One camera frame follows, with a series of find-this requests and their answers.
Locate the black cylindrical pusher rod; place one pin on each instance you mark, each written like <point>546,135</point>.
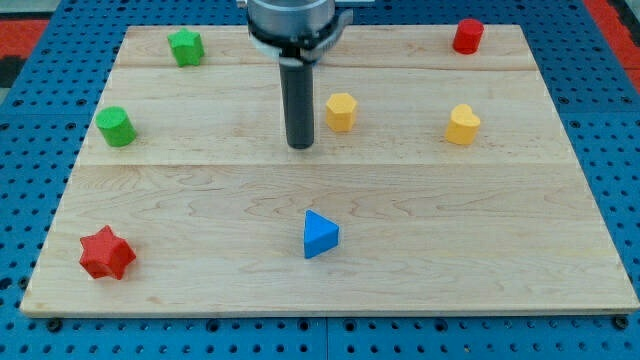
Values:
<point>296,77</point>

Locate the yellow hexagon block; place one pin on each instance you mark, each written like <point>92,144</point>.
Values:
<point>341,110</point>

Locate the yellow heart block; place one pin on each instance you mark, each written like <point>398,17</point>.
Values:
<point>463,125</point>

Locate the green star block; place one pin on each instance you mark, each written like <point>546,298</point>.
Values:
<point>186,47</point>

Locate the blue triangle block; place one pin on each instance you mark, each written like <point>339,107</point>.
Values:
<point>320,234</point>

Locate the wooden board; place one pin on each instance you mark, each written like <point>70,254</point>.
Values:
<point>213,201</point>

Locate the red cylinder block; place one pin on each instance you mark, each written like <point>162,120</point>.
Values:
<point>468,36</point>

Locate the green cylinder block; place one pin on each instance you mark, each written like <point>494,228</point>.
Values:
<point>115,126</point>

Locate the red star block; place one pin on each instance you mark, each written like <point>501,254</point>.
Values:
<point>104,254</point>

